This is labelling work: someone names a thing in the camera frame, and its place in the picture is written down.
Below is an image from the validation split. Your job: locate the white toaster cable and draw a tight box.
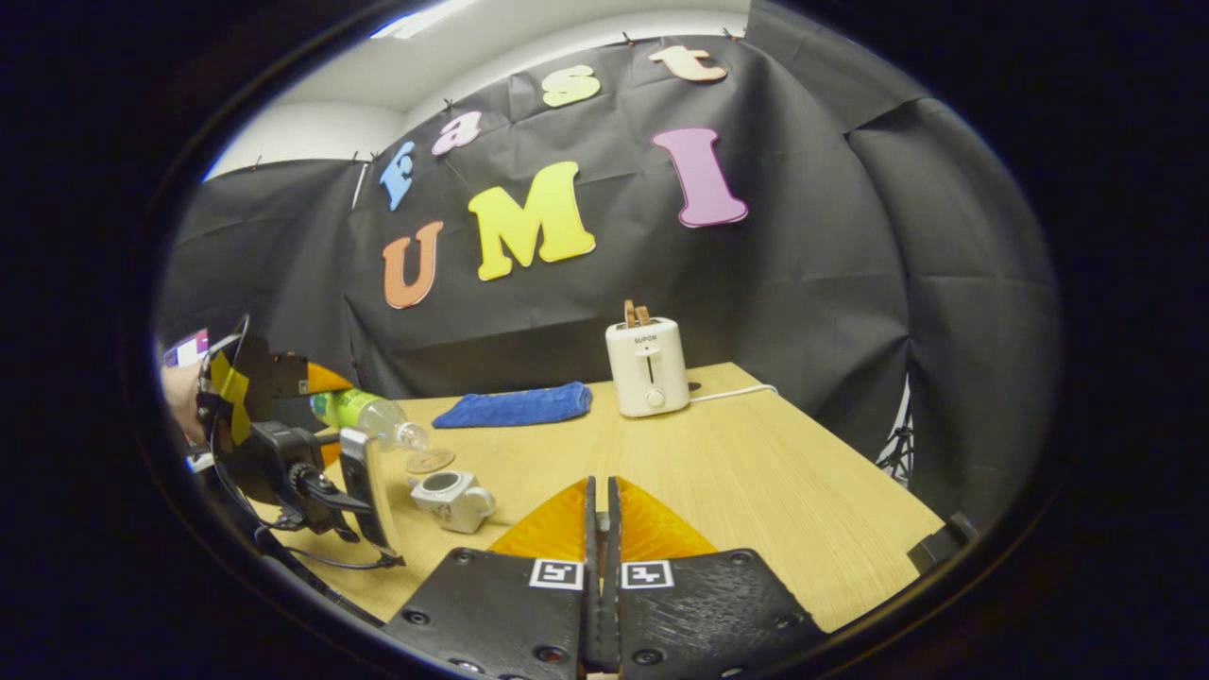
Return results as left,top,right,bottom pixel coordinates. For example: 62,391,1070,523
688,383,779,405

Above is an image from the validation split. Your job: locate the white toaster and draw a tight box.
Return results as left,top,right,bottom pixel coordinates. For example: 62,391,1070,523
605,316,691,418

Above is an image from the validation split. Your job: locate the white ceramic teacup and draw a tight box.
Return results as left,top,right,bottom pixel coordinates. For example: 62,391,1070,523
408,469,497,535

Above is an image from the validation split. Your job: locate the computer monitor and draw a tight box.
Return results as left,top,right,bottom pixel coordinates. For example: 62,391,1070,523
162,329,211,369

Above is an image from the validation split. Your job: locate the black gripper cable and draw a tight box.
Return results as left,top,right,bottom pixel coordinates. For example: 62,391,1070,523
210,453,409,626

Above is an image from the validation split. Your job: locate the clear water bottle green label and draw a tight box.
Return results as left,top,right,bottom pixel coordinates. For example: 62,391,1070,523
310,387,431,452

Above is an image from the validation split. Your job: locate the blue towel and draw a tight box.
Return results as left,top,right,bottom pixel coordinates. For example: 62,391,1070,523
432,381,594,430

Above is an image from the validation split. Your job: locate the white metal frame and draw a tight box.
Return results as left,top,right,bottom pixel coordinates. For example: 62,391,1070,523
877,376,913,485

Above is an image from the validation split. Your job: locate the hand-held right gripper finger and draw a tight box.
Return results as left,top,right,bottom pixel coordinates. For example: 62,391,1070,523
383,475,598,680
604,475,827,680

